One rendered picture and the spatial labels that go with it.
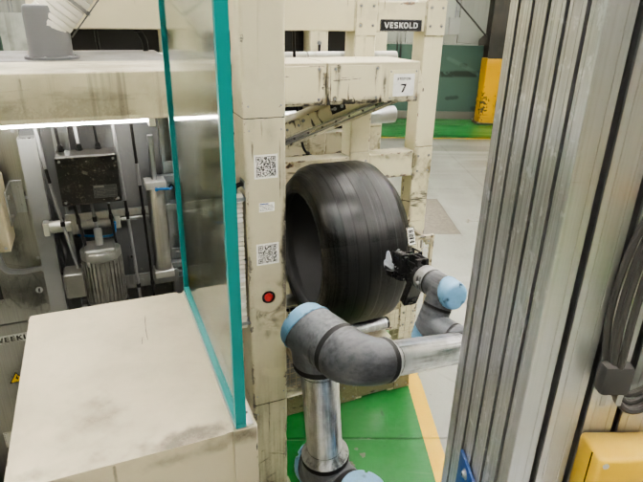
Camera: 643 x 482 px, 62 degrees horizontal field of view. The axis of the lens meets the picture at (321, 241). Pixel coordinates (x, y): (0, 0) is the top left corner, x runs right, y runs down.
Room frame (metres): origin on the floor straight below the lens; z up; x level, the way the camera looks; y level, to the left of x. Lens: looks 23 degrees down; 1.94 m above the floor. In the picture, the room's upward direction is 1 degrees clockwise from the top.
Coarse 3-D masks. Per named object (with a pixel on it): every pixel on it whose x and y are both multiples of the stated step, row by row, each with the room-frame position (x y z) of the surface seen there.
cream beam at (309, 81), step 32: (288, 64) 1.89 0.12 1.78; (320, 64) 1.93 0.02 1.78; (352, 64) 1.98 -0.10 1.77; (384, 64) 2.03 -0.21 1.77; (416, 64) 2.08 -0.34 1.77; (288, 96) 1.89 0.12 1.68; (320, 96) 1.93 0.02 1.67; (352, 96) 1.98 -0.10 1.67; (384, 96) 2.03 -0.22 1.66; (416, 96) 2.09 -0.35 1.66
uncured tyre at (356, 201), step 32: (288, 192) 1.82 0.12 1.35; (320, 192) 1.62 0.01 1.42; (352, 192) 1.62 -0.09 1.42; (384, 192) 1.65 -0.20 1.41; (288, 224) 1.97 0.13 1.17; (320, 224) 1.57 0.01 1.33; (352, 224) 1.53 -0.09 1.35; (384, 224) 1.57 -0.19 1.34; (288, 256) 1.88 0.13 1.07; (320, 256) 1.99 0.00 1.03; (352, 256) 1.49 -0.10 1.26; (384, 256) 1.52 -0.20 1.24; (320, 288) 1.88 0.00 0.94; (352, 288) 1.48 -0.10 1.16; (384, 288) 1.52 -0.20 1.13; (352, 320) 1.55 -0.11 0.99
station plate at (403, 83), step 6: (396, 78) 2.05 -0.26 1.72; (402, 78) 2.06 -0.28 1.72; (408, 78) 2.07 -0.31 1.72; (396, 84) 2.05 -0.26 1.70; (402, 84) 2.06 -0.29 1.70; (408, 84) 2.07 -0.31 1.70; (396, 90) 2.05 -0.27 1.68; (402, 90) 2.06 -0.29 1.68; (408, 90) 2.07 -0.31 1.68; (396, 96) 2.05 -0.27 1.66
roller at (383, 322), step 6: (378, 318) 1.69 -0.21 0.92; (384, 318) 1.69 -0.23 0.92; (354, 324) 1.64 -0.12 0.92; (360, 324) 1.65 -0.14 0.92; (366, 324) 1.65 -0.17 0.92; (372, 324) 1.66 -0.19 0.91; (378, 324) 1.66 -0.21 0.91; (384, 324) 1.67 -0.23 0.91; (360, 330) 1.63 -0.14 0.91; (366, 330) 1.64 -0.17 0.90; (372, 330) 1.65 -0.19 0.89; (378, 330) 1.67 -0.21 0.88
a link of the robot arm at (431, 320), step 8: (424, 304) 1.22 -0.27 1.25; (424, 312) 1.21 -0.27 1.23; (432, 312) 1.20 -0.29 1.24; (440, 312) 1.19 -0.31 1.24; (448, 312) 1.20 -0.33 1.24; (416, 320) 1.22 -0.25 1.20; (424, 320) 1.20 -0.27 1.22; (432, 320) 1.19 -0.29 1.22; (440, 320) 1.18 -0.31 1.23; (448, 320) 1.18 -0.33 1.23; (416, 328) 1.20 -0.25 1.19; (424, 328) 1.19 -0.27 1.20; (432, 328) 1.17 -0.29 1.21; (440, 328) 1.16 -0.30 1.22; (448, 328) 1.15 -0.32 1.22; (416, 336) 1.19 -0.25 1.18; (424, 336) 1.18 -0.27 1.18
